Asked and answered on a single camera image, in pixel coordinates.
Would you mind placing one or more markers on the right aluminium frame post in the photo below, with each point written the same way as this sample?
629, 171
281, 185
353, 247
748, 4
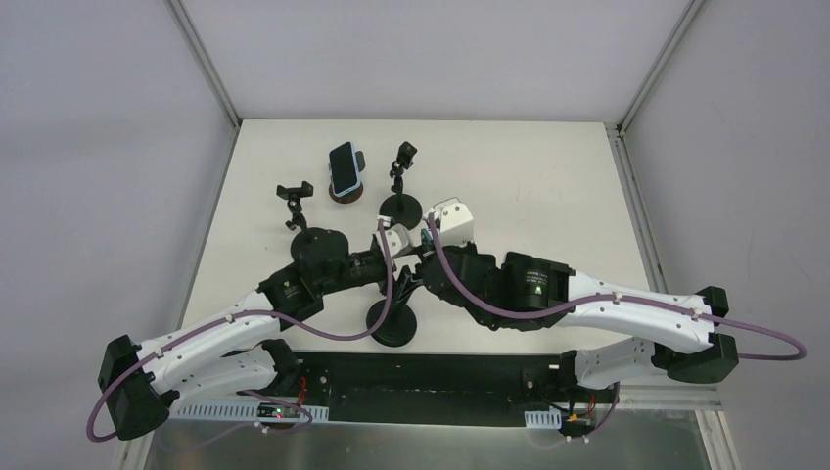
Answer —
684, 23

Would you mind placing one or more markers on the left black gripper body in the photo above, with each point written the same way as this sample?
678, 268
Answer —
394, 273

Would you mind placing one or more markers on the aluminium frame post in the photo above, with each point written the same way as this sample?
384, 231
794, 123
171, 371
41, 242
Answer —
684, 23
204, 62

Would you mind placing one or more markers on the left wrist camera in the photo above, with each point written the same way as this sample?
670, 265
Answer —
395, 235

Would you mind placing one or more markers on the brown-base phone holder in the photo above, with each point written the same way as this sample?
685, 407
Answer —
355, 195

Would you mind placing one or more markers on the blue-cased phone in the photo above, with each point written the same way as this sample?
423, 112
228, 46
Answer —
344, 170

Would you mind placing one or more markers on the white cable duct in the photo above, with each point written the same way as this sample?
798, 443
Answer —
543, 419
251, 410

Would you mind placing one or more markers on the teal phone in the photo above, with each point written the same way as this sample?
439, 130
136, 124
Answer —
427, 244

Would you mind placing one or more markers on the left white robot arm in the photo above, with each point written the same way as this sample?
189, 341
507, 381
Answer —
239, 349

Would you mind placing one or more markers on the black round-base phone stand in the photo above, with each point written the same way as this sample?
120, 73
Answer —
404, 209

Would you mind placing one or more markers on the left white cable duct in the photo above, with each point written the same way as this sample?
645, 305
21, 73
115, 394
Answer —
251, 410

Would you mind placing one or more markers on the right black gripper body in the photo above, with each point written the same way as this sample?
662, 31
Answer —
427, 264

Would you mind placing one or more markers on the left aluminium frame post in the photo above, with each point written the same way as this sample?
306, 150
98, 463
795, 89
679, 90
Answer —
204, 62

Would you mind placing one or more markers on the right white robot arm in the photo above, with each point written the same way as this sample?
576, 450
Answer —
663, 335

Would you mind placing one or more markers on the right white cable duct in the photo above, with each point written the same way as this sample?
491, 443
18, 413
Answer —
543, 419

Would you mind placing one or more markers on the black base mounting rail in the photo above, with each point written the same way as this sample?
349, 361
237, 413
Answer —
481, 390

